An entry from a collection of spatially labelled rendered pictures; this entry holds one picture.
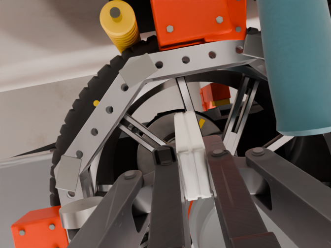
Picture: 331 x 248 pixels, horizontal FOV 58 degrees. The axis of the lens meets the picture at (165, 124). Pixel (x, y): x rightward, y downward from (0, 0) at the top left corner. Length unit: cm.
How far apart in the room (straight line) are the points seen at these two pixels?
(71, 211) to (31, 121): 438
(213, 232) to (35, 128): 435
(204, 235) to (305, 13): 29
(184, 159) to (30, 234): 45
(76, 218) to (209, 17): 36
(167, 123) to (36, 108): 372
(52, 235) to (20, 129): 421
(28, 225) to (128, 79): 29
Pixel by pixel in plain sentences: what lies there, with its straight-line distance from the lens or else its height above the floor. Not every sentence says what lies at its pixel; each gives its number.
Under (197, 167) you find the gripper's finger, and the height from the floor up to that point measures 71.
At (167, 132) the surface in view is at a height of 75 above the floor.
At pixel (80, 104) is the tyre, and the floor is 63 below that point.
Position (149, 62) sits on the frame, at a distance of 49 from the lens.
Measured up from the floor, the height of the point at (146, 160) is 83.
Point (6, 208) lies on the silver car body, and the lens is 108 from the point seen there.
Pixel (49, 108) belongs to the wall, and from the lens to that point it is 456.
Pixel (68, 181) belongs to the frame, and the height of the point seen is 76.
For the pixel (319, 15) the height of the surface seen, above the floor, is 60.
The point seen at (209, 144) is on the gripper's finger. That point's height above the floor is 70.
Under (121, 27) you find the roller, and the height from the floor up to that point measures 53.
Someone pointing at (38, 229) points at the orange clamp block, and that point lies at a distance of 56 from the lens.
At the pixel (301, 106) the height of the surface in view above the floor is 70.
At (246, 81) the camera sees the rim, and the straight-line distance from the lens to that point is 62.
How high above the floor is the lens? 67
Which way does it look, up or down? 3 degrees up
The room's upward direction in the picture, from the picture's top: 169 degrees clockwise
